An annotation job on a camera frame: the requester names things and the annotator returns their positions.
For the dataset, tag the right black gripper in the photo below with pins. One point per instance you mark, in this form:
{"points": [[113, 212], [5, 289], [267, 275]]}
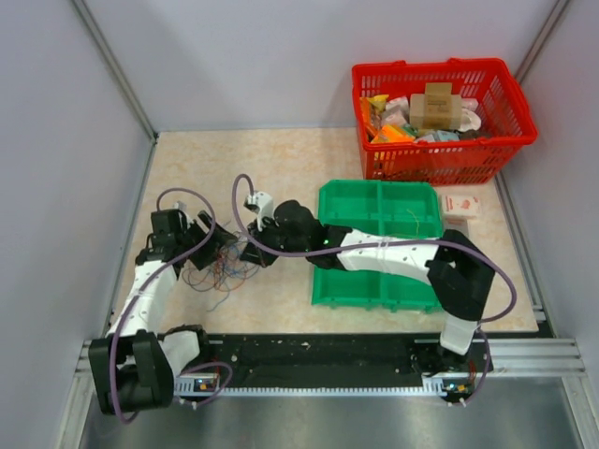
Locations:
{"points": [[257, 255]]}

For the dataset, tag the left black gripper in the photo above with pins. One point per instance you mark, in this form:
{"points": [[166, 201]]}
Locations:
{"points": [[218, 238]]}

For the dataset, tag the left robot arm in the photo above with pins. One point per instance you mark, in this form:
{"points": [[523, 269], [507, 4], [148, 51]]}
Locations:
{"points": [[135, 366]]}

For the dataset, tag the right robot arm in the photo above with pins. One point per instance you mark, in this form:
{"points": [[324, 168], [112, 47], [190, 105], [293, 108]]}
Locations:
{"points": [[457, 272]]}

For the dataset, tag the green compartment tray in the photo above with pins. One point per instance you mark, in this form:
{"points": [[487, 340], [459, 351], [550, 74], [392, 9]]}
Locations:
{"points": [[405, 210]]}

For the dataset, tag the orange snack packet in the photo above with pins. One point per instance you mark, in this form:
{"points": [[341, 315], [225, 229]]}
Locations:
{"points": [[391, 133]]}

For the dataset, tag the yellow snack packet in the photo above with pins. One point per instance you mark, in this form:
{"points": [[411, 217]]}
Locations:
{"points": [[378, 102]]}

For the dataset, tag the white red snack packet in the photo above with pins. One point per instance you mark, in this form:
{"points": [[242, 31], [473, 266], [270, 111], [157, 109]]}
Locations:
{"points": [[460, 206]]}

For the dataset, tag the grey red packet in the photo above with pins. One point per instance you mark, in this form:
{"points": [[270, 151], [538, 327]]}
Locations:
{"points": [[458, 224]]}

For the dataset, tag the brown cardboard box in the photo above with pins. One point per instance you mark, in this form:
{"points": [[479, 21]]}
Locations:
{"points": [[436, 108]]}

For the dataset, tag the red plastic basket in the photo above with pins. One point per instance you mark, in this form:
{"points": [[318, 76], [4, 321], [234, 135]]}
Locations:
{"points": [[507, 123]]}

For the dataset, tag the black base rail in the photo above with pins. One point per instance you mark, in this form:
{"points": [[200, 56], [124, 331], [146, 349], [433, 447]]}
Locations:
{"points": [[322, 360]]}

